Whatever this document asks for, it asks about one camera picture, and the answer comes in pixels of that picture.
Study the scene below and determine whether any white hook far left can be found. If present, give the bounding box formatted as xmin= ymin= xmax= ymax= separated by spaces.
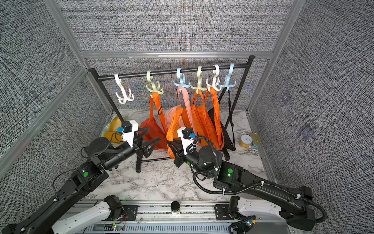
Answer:
xmin=114 ymin=74 xmax=134 ymax=104

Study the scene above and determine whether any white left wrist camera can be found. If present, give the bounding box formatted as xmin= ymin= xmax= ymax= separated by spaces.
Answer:
xmin=117 ymin=120 xmax=139 ymax=147

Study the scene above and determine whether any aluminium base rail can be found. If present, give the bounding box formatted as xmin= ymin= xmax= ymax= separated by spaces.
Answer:
xmin=49 ymin=200 xmax=302 ymax=234

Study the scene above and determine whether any pale green hook right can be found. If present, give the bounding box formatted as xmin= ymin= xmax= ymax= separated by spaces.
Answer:
xmin=190 ymin=66 xmax=208 ymax=93

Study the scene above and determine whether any black knob on rail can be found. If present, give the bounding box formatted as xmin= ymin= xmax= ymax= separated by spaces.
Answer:
xmin=170 ymin=201 xmax=181 ymax=214

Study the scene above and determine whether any orange mango slice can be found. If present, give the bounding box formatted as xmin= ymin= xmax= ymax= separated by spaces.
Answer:
xmin=104 ymin=132 xmax=123 ymax=143

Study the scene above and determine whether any orange sling bag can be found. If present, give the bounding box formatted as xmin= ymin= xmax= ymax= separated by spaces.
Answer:
xmin=204 ymin=88 xmax=225 ymax=150
xmin=166 ymin=105 xmax=185 ymax=141
xmin=191 ymin=90 xmax=218 ymax=146

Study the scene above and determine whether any white hook right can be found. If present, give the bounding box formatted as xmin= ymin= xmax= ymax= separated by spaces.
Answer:
xmin=206 ymin=64 xmax=222 ymax=92

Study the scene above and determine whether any light blue hook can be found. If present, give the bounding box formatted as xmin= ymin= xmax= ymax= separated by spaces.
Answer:
xmin=220 ymin=63 xmax=236 ymax=90
xmin=173 ymin=68 xmax=190 ymax=88

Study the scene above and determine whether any white hook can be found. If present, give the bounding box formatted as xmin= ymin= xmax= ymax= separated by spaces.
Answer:
xmin=114 ymin=74 xmax=134 ymax=104
xmin=206 ymin=64 xmax=222 ymax=92

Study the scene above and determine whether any black clothes rack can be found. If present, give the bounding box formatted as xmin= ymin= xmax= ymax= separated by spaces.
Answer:
xmin=88 ymin=55 xmax=256 ymax=173

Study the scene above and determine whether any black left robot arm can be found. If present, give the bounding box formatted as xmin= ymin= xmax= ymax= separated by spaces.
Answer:
xmin=2 ymin=127 xmax=160 ymax=234

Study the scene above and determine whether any pale green hook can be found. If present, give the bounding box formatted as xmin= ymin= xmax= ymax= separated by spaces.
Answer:
xmin=146 ymin=70 xmax=164 ymax=95
xmin=190 ymin=66 xmax=208 ymax=93

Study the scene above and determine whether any pink and red sling bag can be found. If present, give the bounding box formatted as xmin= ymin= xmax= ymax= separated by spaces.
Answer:
xmin=166 ymin=86 xmax=196 ymax=140

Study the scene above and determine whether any black sling bag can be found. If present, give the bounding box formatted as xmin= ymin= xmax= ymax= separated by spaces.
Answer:
xmin=207 ymin=87 xmax=236 ymax=152

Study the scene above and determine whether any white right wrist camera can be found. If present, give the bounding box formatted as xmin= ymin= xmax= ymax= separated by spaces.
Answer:
xmin=177 ymin=127 xmax=197 ymax=156

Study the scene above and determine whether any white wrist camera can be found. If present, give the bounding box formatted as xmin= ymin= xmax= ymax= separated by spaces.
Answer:
xmin=177 ymin=127 xmax=197 ymax=156
xmin=117 ymin=120 xmax=139 ymax=147

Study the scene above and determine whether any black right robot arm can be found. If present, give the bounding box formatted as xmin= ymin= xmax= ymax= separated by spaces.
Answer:
xmin=167 ymin=138 xmax=328 ymax=234

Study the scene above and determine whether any tin can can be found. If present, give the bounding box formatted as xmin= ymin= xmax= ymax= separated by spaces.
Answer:
xmin=239 ymin=134 xmax=253 ymax=149

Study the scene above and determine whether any light green plate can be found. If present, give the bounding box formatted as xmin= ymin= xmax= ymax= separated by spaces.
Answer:
xmin=101 ymin=123 xmax=111 ymax=137

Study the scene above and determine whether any light blue hook far right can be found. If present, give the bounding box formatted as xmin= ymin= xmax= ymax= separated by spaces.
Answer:
xmin=220 ymin=63 xmax=236 ymax=90

